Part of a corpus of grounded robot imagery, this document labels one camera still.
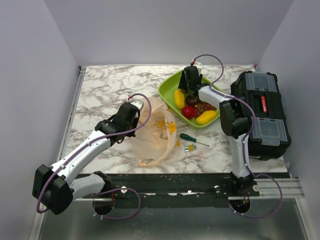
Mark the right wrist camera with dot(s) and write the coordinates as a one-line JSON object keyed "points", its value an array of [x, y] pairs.
{"points": [[199, 66]]}

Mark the dark red fake fruit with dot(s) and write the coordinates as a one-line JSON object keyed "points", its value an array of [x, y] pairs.
{"points": [[191, 101]]}

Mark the black plastic toolbox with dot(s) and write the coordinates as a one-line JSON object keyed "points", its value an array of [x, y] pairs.
{"points": [[270, 137]]}

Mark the green handled screwdriver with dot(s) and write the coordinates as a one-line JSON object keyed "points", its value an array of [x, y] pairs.
{"points": [[191, 139]]}

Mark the yellow fake mango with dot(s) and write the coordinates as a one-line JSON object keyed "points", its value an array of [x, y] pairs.
{"points": [[206, 117]]}

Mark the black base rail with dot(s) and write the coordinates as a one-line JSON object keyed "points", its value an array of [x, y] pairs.
{"points": [[175, 190]]}

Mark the red fake grapes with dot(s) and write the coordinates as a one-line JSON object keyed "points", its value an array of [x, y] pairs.
{"points": [[204, 107]]}

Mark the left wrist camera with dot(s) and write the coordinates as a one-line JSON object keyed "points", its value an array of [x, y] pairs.
{"points": [[137, 103]]}

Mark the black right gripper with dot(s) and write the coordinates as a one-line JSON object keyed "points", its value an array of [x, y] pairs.
{"points": [[181, 85]]}

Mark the hex key set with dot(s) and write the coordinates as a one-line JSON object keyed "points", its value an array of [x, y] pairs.
{"points": [[190, 148]]}

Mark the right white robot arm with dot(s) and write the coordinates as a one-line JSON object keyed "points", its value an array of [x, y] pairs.
{"points": [[235, 122]]}

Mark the yellow fake fruit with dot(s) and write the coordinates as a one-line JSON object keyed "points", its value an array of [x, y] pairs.
{"points": [[179, 99]]}

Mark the green plastic tray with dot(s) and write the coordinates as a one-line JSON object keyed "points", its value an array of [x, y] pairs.
{"points": [[166, 91]]}

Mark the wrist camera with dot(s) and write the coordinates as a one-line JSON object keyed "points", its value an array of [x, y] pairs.
{"points": [[137, 103], [199, 66]]}

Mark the translucent orange plastic bag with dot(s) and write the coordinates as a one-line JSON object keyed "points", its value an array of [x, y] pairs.
{"points": [[157, 139]]}

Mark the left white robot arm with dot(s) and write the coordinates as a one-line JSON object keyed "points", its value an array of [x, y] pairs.
{"points": [[56, 186]]}

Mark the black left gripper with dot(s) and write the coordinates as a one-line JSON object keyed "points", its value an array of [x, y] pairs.
{"points": [[136, 121]]}

